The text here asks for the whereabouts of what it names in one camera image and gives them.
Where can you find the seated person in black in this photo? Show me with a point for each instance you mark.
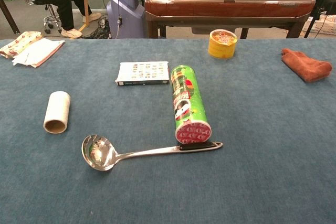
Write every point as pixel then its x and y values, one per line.
pixel 65 1

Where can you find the white printed flat box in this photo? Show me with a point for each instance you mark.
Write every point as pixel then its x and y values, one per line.
pixel 143 72

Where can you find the white plastic crate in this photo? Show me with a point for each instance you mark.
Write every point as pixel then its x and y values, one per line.
pixel 325 26

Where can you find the chrome swivel stool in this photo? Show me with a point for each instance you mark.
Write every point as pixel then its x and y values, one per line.
pixel 50 19

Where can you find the purple robot base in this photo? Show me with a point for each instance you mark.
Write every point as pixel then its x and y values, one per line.
pixel 126 11

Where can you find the brown folded cloth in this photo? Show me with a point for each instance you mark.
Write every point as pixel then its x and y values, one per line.
pixel 307 66

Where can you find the green Pringles can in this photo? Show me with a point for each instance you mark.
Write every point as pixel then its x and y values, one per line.
pixel 186 98

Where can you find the brown mahjong table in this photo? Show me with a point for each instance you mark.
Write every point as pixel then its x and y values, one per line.
pixel 228 6

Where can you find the dark table leg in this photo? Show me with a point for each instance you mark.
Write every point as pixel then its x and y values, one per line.
pixel 9 16

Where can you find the cream patterned fabric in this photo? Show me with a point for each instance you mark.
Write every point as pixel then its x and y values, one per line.
pixel 18 44

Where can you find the black tripod stand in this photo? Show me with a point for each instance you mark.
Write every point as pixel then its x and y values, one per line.
pixel 318 11

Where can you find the white paper tube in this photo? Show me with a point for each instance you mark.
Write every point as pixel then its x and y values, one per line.
pixel 57 108

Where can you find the white pink-edged cloth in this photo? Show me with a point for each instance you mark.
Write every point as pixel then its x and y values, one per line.
pixel 39 51

